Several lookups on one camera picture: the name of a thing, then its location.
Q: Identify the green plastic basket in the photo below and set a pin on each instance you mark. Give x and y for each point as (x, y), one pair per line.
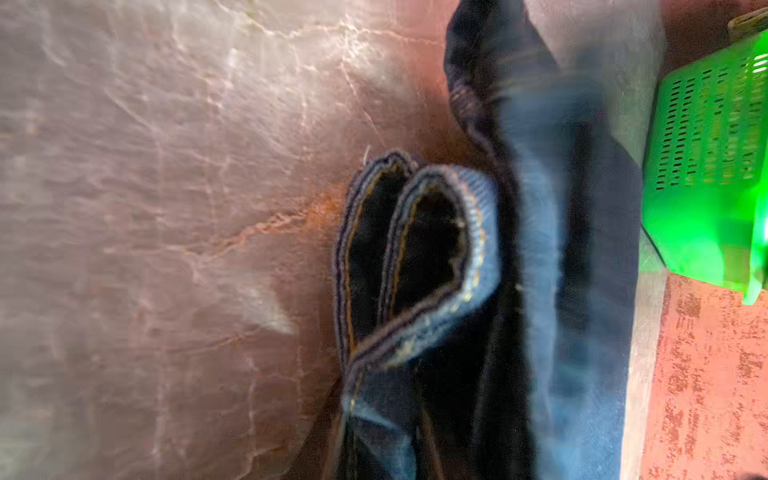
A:
(705, 171)

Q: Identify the yellow floral skirt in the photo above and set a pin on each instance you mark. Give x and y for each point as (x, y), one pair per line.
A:
(747, 25)

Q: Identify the right aluminium corner post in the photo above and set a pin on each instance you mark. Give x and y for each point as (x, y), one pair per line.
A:
(649, 301)

